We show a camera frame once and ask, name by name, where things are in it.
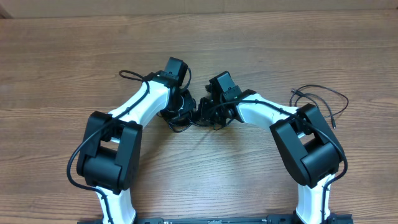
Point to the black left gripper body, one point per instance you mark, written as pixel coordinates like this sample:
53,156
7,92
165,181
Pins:
178,110

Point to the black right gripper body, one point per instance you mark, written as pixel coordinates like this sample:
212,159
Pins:
204,109

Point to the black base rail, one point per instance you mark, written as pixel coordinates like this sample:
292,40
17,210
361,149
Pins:
270,219

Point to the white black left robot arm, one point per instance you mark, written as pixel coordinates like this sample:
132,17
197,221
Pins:
107,159

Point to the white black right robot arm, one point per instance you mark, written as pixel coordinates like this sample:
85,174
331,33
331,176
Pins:
308,147

